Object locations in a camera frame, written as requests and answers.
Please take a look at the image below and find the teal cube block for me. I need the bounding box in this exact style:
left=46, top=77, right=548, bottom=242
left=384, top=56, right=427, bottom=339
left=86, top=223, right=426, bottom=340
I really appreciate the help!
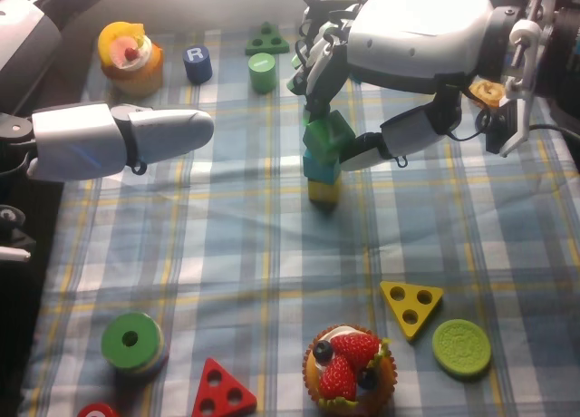
left=302, top=149, right=342, bottom=185

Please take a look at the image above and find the yellow triangle block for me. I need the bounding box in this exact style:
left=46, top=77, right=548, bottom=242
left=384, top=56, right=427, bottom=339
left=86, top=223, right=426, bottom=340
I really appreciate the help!
left=379, top=280, right=445, bottom=344

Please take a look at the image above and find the green cylinder block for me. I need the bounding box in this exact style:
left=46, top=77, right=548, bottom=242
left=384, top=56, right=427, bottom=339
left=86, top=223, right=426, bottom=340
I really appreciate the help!
left=247, top=53, right=277, bottom=94

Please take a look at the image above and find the red triangle block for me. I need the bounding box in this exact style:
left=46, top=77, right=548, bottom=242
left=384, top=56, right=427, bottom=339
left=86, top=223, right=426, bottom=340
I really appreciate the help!
left=190, top=356, right=258, bottom=417

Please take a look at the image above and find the black cable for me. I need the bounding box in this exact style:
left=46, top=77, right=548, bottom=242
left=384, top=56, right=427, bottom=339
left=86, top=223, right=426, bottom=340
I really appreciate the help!
left=527, top=123, right=580, bottom=141

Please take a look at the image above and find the green triangle block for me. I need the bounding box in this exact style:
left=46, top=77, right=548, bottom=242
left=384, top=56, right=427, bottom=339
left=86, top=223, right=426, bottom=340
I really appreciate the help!
left=244, top=21, right=291, bottom=57

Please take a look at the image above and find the strawberry toy cupcake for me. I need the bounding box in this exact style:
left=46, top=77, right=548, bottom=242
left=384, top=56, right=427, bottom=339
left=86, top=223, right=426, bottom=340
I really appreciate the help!
left=302, top=325, right=397, bottom=412

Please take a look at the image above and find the green cube block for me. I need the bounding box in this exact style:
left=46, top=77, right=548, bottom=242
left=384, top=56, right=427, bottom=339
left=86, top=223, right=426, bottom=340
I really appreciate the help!
left=302, top=110, right=357, bottom=164

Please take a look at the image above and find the tan flower cookie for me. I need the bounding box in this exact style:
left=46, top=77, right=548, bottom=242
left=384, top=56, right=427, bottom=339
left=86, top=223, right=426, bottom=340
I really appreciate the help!
left=469, top=79, right=507, bottom=109

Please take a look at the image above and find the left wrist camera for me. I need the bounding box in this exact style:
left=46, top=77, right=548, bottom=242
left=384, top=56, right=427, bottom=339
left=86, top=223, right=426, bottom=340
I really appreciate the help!
left=485, top=83, right=535, bottom=159

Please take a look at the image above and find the yellow cube block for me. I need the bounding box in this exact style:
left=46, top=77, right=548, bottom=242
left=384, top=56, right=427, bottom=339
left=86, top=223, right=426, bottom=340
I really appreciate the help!
left=307, top=179, right=341, bottom=206

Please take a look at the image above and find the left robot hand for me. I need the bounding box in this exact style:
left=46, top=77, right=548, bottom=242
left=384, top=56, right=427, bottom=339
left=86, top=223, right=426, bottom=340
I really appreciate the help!
left=285, top=0, right=496, bottom=172

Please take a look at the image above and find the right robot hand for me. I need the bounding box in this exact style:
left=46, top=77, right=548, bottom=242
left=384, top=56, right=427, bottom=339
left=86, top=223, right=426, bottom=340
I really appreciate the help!
left=0, top=0, right=215, bottom=183

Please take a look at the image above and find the plaid tablecloth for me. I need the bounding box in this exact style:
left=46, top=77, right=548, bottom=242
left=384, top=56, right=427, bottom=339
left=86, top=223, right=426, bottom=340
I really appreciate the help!
left=17, top=24, right=580, bottom=417

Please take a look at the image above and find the green round cookie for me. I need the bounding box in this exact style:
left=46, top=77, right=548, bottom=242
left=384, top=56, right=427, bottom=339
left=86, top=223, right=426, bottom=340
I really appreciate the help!
left=430, top=319, right=493, bottom=383

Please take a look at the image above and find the blue cylinder block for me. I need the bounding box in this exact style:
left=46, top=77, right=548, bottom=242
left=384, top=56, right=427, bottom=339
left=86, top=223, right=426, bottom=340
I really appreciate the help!
left=182, top=44, right=214, bottom=85

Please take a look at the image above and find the peach toy cupcake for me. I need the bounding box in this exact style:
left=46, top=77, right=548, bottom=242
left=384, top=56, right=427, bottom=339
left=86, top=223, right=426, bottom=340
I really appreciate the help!
left=97, top=21, right=165, bottom=96

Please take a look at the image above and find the red cylinder block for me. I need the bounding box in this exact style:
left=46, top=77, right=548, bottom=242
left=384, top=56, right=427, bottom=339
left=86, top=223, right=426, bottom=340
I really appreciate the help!
left=76, top=402, right=121, bottom=417

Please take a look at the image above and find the coloured ring stack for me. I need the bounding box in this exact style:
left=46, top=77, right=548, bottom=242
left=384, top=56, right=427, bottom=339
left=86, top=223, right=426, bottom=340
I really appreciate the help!
left=100, top=311, right=170, bottom=380

